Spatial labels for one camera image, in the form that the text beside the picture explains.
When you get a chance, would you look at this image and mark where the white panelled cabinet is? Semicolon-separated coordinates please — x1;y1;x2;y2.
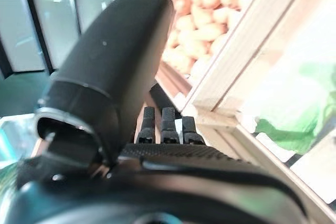
0;0;158;75

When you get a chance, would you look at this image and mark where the brown potato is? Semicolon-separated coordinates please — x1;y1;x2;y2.
212;7;232;24
194;23;226;42
209;34;229;54
181;39;208;59
167;50;196;74
190;56;212;80

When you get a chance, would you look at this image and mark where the slatted wooden cabbage crate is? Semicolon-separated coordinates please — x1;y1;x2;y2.
183;0;336;224

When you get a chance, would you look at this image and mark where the wooden crate of potatoes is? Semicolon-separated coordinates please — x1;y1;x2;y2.
154;0;271;113

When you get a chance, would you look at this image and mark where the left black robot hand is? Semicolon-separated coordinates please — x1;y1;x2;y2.
5;0;310;224

